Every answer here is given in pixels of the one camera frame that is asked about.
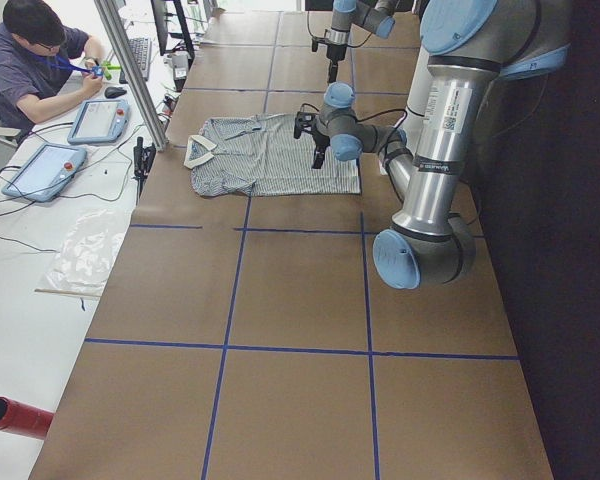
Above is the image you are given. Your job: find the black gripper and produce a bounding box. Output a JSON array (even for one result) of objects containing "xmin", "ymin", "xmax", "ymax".
[
  {"xmin": 293, "ymin": 112, "xmax": 330, "ymax": 168},
  {"xmin": 311, "ymin": 29, "xmax": 348, "ymax": 83}
]

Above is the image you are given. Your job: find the striped polo shirt white collar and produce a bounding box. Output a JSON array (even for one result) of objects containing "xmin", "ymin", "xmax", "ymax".
[{"xmin": 183, "ymin": 114, "xmax": 360, "ymax": 197}]

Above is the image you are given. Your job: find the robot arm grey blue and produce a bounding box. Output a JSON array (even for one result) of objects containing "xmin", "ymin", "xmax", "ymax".
[
  {"xmin": 294, "ymin": 1, "xmax": 572, "ymax": 289},
  {"xmin": 306, "ymin": 0, "xmax": 400, "ymax": 84}
]

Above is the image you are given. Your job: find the black clamp tool on edge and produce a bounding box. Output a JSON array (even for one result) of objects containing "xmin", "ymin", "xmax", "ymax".
[{"xmin": 133, "ymin": 137, "xmax": 156, "ymax": 202}]

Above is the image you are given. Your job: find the black monitor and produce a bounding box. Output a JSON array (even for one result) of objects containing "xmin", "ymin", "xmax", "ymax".
[{"xmin": 151, "ymin": 0, "xmax": 195, "ymax": 66}]

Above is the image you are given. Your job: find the black keyboard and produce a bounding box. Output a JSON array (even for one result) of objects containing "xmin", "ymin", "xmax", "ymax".
[{"xmin": 128, "ymin": 37, "xmax": 152, "ymax": 81}]

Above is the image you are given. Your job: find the black computer mouse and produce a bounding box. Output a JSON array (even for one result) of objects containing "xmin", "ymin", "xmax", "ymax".
[{"xmin": 104, "ymin": 86, "xmax": 127, "ymax": 99}]

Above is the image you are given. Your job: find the blue teach pendant far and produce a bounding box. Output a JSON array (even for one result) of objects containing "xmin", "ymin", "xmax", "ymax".
[{"xmin": 67, "ymin": 98, "xmax": 129, "ymax": 145}]

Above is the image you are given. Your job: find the blue teach pendant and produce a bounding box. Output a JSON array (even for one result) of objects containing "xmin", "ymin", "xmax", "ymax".
[
  {"xmin": 67, "ymin": 98, "xmax": 129, "ymax": 145},
  {"xmin": 1, "ymin": 143, "xmax": 87, "ymax": 202}
]

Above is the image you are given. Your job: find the clear plastic bag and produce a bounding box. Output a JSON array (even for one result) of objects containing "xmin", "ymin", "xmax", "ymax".
[{"xmin": 35, "ymin": 209, "xmax": 131, "ymax": 298}]

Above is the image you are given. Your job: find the blue teach pendant near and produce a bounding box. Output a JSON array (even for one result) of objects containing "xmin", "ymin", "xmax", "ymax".
[{"xmin": 1, "ymin": 143, "xmax": 87, "ymax": 202}]

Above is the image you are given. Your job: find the seated person in blue shirt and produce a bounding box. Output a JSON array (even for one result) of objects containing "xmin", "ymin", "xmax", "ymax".
[{"xmin": 0, "ymin": 0, "xmax": 105, "ymax": 132}]

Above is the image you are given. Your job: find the red cylinder tube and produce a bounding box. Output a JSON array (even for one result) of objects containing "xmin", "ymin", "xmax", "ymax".
[{"xmin": 0, "ymin": 397, "xmax": 54, "ymax": 440}]

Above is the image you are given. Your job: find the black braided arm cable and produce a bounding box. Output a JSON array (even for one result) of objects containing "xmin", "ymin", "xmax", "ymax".
[{"xmin": 299, "ymin": 102, "xmax": 411, "ymax": 166}]

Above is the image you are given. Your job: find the aluminium frame post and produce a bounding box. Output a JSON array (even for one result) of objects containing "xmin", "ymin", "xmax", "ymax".
[{"xmin": 94, "ymin": 0, "xmax": 168, "ymax": 152}]

